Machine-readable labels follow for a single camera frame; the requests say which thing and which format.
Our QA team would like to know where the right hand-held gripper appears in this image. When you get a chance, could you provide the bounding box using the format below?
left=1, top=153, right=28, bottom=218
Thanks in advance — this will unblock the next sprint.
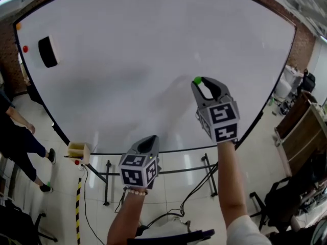
left=191, top=76, right=241, bottom=144

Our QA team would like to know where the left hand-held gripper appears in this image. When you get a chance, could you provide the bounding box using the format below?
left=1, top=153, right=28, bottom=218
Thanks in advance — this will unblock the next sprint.
left=118, top=135, right=162, bottom=189

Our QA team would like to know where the large white whiteboard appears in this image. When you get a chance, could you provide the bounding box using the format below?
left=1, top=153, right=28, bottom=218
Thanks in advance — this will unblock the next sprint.
left=13, top=0, right=298, bottom=155

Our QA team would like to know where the person's right forearm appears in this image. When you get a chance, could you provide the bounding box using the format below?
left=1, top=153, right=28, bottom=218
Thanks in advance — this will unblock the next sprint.
left=216, top=140, right=253, bottom=226

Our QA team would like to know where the person's left forearm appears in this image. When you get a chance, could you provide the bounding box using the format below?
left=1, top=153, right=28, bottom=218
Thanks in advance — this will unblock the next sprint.
left=106, top=187, right=149, bottom=245

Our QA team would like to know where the black metal whiteboard stand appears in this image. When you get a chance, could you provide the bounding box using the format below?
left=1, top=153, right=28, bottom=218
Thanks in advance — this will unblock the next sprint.
left=52, top=106, right=265, bottom=207

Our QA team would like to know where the small wooden box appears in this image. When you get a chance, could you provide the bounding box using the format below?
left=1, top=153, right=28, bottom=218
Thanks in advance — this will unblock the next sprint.
left=67, top=141, right=91, bottom=165

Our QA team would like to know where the white machine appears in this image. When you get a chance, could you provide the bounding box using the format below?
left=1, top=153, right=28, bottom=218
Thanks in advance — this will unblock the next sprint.
left=275, top=64, right=303, bottom=100

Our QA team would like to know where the yellow black striped floor strip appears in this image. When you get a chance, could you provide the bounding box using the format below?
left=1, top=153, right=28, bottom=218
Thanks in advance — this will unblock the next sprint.
left=75, top=177, right=82, bottom=245

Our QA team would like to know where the dark chair backrest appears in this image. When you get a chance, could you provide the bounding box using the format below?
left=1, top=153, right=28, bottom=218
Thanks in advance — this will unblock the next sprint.
left=127, top=229, right=216, bottom=240

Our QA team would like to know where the brown wooden partition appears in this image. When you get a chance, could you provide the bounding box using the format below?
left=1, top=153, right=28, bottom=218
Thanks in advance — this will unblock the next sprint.
left=274, top=90, right=327, bottom=178

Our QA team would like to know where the black office chair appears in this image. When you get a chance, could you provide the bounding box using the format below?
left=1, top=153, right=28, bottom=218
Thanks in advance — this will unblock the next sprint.
left=249, top=176, right=309, bottom=234
left=0, top=199, right=59, bottom=245

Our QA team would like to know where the white shirt sleeve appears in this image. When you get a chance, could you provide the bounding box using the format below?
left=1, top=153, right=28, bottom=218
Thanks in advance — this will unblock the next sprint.
left=225, top=214, right=272, bottom=245

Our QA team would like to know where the black and white board eraser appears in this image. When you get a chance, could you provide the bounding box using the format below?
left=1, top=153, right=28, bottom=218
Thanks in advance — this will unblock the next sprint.
left=38, top=35, right=61, bottom=69

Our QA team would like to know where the beige bead bracelet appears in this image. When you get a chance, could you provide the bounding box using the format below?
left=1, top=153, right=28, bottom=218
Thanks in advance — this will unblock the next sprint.
left=123, top=186, right=149, bottom=197

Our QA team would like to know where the bundle of black cables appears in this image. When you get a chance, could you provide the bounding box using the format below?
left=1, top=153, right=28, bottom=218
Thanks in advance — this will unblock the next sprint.
left=139, top=167, right=220, bottom=231

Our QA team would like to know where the black floor cable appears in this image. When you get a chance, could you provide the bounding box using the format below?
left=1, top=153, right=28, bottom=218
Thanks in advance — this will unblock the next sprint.
left=82, top=165, right=99, bottom=239

